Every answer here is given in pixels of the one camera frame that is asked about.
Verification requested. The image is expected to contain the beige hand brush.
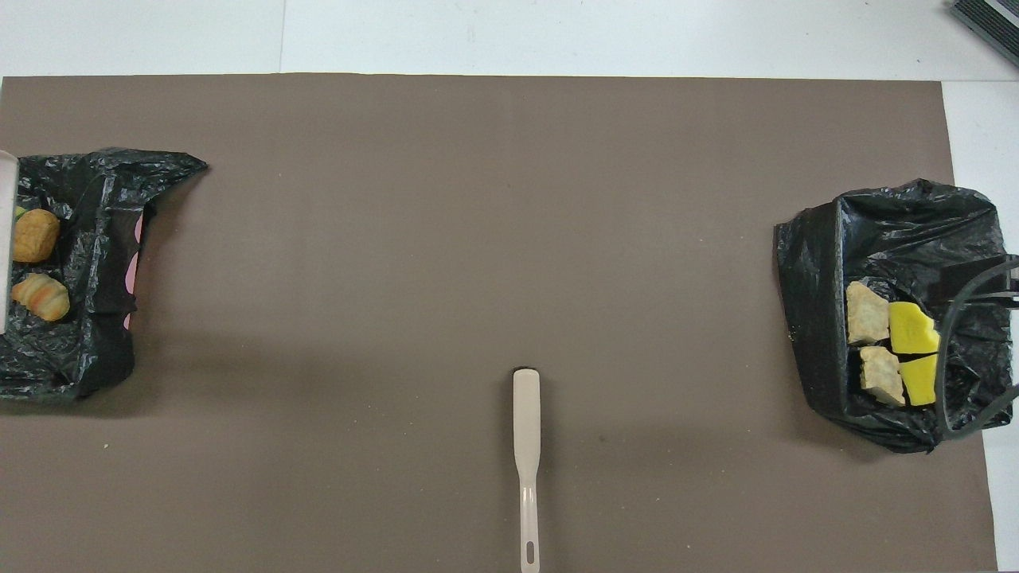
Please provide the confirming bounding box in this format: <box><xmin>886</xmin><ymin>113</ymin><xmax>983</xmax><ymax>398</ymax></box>
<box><xmin>513</xmin><ymin>368</ymin><xmax>542</xmax><ymax>573</ymax></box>

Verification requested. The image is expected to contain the croissant bread piece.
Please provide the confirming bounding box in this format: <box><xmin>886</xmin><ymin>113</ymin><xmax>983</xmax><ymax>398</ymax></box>
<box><xmin>845</xmin><ymin>280</ymin><xmax>892</xmax><ymax>346</ymax></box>
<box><xmin>858</xmin><ymin>345</ymin><xmax>907</xmax><ymax>407</ymax></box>
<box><xmin>11</xmin><ymin>273</ymin><xmax>71</xmax><ymax>322</ymax></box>

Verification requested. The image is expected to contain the brown round bun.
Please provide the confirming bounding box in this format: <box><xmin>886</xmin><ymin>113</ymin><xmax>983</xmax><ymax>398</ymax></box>
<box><xmin>12</xmin><ymin>209</ymin><xmax>61</xmax><ymax>263</ymax></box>

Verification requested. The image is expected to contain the beige plastic dustpan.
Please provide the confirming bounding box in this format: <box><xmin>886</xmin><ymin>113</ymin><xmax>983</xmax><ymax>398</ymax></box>
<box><xmin>0</xmin><ymin>150</ymin><xmax>18</xmax><ymax>335</ymax></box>

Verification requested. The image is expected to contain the black trash bag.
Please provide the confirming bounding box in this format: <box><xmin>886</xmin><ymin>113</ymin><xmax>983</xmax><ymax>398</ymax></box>
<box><xmin>774</xmin><ymin>178</ymin><xmax>1016</xmax><ymax>454</ymax></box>
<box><xmin>0</xmin><ymin>147</ymin><xmax>209</xmax><ymax>401</ymax></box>

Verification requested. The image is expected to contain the pink plastic bin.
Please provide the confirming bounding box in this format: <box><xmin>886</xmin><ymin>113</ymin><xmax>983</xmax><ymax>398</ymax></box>
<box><xmin>123</xmin><ymin>211</ymin><xmax>146</xmax><ymax>331</ymax></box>

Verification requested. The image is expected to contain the brown table mat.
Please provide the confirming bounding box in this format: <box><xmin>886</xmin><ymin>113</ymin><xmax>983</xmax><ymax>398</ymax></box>
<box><xmin>0</xmin><ymin>74</ymin><xmax>998</xmax><ymax>573</ymax></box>

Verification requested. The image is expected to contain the grey ribbed object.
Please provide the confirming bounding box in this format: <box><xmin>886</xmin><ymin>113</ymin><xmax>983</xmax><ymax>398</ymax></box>
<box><xmin>949</xmin><ymin>0</ymin><xmax>1019</xmax><ymax>68</ymax></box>

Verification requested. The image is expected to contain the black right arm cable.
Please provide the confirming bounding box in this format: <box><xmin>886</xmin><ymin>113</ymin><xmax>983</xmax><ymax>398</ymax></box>
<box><xmin>933</xmin><ymin>255</ymin><xmax>1019</xmax><ymax>440</ymax></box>

